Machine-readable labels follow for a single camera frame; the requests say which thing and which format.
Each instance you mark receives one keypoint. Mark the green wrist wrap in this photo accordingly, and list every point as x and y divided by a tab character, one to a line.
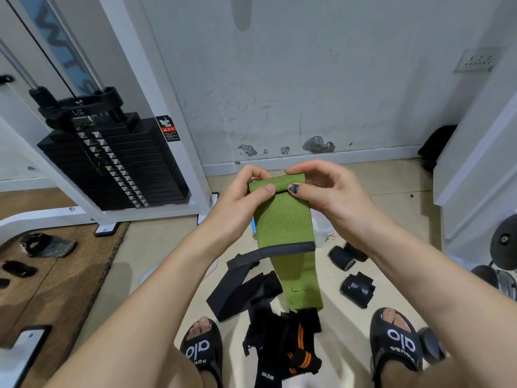
282	222

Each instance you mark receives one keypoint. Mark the white gym frame post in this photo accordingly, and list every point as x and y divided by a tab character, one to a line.
476	157

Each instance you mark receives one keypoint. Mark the brown floor mat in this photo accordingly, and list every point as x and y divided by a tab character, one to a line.
48	303

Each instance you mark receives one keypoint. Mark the white gym machine frame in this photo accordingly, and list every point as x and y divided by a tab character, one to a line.
161	96

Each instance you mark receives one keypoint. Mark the person's right foot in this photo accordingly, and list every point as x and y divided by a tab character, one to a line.
394	317

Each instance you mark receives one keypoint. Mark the small black pad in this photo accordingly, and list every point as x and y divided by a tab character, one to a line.
19	269

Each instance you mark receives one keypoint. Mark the warning label sticker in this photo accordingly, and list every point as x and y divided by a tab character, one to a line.
168	129

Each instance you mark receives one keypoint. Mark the white wall socket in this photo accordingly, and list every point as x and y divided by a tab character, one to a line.
476	60

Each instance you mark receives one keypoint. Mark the person's right hand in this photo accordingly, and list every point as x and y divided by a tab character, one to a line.
343	202

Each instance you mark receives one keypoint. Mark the person's right forearm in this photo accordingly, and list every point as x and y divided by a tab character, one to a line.
436	303

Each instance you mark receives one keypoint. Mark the black bag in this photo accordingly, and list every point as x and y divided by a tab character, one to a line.
438	147

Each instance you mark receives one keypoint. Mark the person's left thumb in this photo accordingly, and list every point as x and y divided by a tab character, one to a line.
261	193

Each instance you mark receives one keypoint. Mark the black weight stack top bracket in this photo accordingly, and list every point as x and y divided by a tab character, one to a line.
87	107

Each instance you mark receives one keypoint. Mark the person's left forearm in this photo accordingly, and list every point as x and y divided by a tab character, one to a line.
141	315

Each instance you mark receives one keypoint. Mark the black round weight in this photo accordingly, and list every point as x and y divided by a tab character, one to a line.
431	345

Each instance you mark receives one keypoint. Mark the person's right black slipper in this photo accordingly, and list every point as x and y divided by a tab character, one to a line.
398	339

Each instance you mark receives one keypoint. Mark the person's left hand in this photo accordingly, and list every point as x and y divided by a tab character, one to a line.
230	210

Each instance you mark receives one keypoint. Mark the chrome guide rod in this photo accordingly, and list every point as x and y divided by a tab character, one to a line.
78	52
18	64

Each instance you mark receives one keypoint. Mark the black weight plate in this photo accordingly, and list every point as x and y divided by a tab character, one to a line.
505	242

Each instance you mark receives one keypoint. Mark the black orange wrist wrap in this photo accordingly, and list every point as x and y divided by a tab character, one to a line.
289	351

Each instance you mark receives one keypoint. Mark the white metal base plate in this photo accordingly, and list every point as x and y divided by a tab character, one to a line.
22	355

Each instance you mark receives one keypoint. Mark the person's left black slipper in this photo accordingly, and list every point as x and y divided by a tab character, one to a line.
200	351

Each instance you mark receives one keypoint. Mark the person's right thumb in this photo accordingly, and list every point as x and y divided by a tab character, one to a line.
303	191

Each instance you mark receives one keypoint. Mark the person's black slipper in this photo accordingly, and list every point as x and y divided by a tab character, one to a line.
398	339
200	351

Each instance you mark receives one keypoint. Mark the person's foot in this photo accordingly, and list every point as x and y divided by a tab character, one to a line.
200	328
394	317

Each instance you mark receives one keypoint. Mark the black grey glove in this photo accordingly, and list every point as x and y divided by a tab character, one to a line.
48	245

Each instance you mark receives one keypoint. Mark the black dumbbell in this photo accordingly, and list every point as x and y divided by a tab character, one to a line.
495	280

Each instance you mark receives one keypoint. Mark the rolled black wrap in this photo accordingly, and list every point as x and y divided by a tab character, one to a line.
357	290
358	252
340	258

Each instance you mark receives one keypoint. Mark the person's left foot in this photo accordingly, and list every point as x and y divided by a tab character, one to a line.
200	328

